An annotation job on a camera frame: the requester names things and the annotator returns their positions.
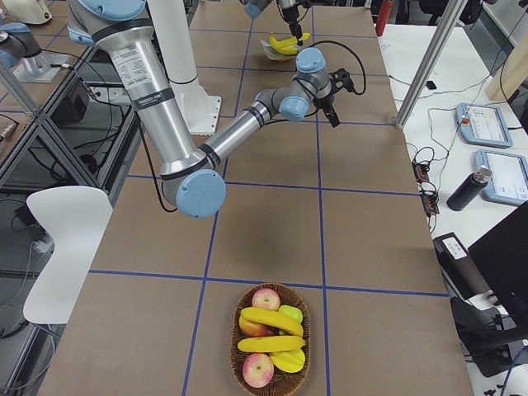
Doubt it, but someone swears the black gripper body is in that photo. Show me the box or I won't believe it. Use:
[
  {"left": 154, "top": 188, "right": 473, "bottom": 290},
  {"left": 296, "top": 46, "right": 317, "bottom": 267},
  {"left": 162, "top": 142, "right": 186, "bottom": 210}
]
[
  {"left": 281, "top": 6, "right": 299, "bottom": 25},
  {"left": 312, "top": 93, "right": 332, "bottom": 110}
]

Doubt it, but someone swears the yellow banana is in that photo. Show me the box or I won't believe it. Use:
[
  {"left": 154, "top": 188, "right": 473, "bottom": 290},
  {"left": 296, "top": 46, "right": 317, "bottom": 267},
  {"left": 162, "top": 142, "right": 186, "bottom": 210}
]
[
  {"left": 240, "top": 307, "right": 304, "bottom": 337},
  {"left": 268, "top": 32, "right": 311, "bottom": 49},
  {"left": 271, "top": 45, "right": 299, "bottom": 56},
  {"left": 237, "top": 336, "right": 305, "bottom": 353}
]

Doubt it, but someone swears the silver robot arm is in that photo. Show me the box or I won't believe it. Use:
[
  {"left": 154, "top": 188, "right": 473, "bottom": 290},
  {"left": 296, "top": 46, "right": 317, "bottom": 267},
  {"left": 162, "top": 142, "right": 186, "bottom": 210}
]
[
  {"left": 68, "top": 1, "right": 339, "bottom": 218},
  {"left": 241, "top": 0, "right": 309, "bottom": 45}
]

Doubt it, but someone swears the grey square plate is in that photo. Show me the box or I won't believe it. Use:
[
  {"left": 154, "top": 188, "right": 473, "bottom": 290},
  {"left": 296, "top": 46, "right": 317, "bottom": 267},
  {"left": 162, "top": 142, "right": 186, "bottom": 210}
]
[{"left": 260, "top": 40, "right": 299, "bottom": 62}]

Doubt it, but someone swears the brown wicker basket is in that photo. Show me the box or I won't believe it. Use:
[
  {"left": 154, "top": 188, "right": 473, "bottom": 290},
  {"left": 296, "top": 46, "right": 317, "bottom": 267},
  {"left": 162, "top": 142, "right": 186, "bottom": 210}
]
[{"left": 229, "top": 283, "right": 311, "bottom": 395}]

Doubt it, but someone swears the red bottle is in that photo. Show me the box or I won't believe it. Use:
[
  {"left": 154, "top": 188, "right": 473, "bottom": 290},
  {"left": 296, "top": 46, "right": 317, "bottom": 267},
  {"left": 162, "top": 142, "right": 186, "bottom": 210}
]
[{"left": 375, "top": 0, "right": 394, "bottom": 37}]

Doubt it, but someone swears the small orange circuit board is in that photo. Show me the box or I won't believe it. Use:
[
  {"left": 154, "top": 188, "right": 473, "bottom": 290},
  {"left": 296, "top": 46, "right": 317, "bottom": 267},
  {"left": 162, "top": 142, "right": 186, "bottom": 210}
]
[{"left": 412, "top": 163, "right": 430, "bottom": 183}]

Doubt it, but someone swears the far blue teach pendant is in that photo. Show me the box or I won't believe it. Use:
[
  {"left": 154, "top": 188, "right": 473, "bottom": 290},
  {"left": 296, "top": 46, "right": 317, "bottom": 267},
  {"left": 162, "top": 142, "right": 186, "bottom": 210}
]
[{"left": 455, "top": 102, "right": 513, "bottom": 149}]

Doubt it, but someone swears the blue teach pendant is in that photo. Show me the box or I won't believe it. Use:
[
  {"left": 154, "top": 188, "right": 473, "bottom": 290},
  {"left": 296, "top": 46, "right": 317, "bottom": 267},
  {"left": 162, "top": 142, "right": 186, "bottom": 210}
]
[
  {"left": 455, "top": 102, "right": 513, "bottom": 149},
  {"left": 474, "top": 149, "right": 527, "bottom": 206}
]

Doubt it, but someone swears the black water bottle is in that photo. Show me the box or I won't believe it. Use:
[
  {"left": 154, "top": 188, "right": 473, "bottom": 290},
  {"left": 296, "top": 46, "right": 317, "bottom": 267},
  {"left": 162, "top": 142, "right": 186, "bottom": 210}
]
[{"left": 446, "top": 165, "right": 493, "bottom": 211}]

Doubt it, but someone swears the near blue teach pendant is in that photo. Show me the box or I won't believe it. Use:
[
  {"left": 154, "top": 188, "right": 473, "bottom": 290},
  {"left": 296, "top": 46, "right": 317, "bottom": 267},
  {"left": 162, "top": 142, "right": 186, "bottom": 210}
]
[{"left": 474, "top": 149, "right": 527, "bottom": 206}]

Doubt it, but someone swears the pink apple far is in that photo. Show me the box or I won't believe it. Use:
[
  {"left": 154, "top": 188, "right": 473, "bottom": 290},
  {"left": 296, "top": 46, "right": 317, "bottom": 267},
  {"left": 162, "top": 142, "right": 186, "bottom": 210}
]
[{"left": 252, "top": 288, "right": 281, "bottom": 311}]

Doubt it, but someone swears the pink apple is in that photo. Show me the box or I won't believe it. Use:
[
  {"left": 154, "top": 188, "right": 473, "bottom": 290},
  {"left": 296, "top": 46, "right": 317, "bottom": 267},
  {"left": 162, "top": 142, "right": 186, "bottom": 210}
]
[
  {"left": 243, "top": 353, "right": 274, "bottom": 389},
  {"left": 252, "top": 288, "right": 281, "bottom": 311}
]

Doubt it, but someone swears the green apple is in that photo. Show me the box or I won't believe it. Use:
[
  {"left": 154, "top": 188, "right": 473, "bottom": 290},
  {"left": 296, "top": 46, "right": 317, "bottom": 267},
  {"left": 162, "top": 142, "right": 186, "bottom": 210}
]
[{"left": 278, "top": 304, "right": 304, "bottom": 337}]

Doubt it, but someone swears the black monitor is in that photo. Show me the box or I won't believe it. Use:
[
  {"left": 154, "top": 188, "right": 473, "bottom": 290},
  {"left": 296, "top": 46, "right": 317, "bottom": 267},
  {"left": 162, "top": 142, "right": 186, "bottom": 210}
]
[{"left": 469, "top": 203, "right": 527, "bottom": 324}]

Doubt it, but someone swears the red yellow mango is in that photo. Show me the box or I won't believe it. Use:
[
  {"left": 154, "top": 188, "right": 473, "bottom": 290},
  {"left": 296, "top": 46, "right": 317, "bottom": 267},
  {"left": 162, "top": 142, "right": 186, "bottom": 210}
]
[{"left": 238, "top": 316, "right": 278, "bottom": 337}]

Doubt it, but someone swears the yellow green starfruit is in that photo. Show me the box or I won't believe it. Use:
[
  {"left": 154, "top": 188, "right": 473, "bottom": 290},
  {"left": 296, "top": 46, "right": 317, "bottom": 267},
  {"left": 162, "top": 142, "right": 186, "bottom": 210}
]
[{"left": 269, "top": 348, "right": 306, "bottom": 373}]

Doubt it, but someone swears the pink apple near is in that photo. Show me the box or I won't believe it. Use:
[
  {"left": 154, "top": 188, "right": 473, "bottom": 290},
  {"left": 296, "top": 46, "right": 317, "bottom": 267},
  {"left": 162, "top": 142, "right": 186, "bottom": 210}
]
[{"left": 243, "top": 353, "right": 274, "bottom": 389}]

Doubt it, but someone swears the white chair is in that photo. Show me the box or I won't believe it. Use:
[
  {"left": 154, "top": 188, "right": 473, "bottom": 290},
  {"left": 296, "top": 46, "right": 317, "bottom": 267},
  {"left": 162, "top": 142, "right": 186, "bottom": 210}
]
[{"left": 23, "top": 186, "right": 113, "bottom": 325}]

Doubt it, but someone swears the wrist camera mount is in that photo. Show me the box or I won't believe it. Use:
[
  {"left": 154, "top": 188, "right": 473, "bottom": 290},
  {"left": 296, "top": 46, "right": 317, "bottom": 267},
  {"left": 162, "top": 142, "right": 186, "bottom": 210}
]
[{"left": 329, "top": 68, "right": 357, "bottom": 94}]

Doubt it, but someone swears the black camera cable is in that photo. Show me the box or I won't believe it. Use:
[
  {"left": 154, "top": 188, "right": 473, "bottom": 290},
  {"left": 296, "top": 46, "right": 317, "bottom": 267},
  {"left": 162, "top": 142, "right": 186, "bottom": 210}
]
[{"left": 307, "top": 40, "right": 367, "bottom": 94}]

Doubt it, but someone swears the white pedestal column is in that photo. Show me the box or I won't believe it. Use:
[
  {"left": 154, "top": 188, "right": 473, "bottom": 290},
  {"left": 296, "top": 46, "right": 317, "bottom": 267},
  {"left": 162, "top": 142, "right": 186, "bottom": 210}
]
[{"left": 147, "top": 0, "right": 222, "bottom": 135}]

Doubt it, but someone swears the aluminium frame post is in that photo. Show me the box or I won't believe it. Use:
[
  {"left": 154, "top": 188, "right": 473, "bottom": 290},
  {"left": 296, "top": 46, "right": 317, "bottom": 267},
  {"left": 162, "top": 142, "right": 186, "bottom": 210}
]
[{"left": 394, "top": 0, "right": 465, "bottom": 130}]

